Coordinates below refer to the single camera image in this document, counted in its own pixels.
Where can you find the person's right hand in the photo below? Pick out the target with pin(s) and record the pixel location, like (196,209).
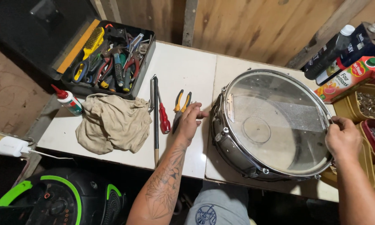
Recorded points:
(343,140)

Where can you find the person's left hand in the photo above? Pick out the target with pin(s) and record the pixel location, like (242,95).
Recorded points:
(187,123)

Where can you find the chrome snare drum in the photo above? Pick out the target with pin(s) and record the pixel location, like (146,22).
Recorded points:
(274,125)

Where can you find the yellow bin of metal hardware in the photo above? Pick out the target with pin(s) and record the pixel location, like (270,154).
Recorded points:
(368,104)

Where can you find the chrome wrench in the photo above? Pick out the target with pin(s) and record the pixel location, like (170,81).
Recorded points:
(151,93)

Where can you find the red fruit juice carton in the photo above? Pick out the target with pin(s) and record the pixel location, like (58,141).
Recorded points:
(349,78)

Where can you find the beige cloth rag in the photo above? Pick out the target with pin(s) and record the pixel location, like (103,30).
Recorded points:
(112,123)

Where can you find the dark bottle with white cap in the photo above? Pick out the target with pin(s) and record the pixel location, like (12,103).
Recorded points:
(326,54)

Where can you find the grey shorts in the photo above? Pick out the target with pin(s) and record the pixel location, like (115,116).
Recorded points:
(218,206)

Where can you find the black metal toolbox with tools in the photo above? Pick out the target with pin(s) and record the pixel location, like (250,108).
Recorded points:
(112,62)

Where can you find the dark blue drink carton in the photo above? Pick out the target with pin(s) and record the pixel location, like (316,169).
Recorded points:
(362,43)

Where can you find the white glue bottle red cap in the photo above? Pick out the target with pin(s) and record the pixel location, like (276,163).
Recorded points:
(69,101)

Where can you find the yellow wooden strip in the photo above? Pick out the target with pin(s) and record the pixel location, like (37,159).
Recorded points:
(78,47)

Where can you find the black and green speaker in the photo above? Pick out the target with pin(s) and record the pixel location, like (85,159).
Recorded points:
(56,200)

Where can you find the white charger plug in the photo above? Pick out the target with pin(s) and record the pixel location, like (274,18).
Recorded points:
(9,146)

